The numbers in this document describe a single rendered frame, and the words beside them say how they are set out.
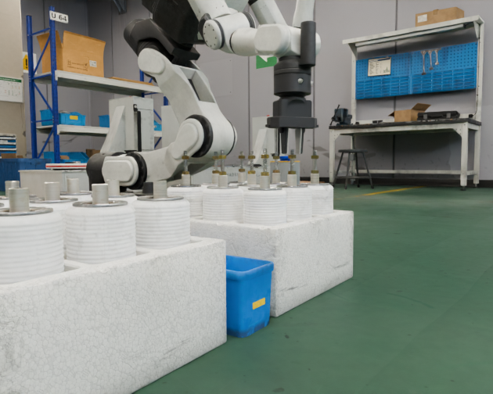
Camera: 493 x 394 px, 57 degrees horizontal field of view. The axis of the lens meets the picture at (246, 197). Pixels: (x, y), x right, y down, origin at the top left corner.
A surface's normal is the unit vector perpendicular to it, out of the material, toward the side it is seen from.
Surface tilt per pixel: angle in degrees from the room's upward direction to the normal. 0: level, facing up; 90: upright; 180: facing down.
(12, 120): 90
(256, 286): 92
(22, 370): 90
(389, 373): 0
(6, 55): 90
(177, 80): 113
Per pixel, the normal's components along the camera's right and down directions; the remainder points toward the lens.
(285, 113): 0.32, 0.07
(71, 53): 0.81, 0.00
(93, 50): 0.81, 0.23
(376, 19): -0.61, 0.07
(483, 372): 0.00, -1.00
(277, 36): -0.80, 0.05
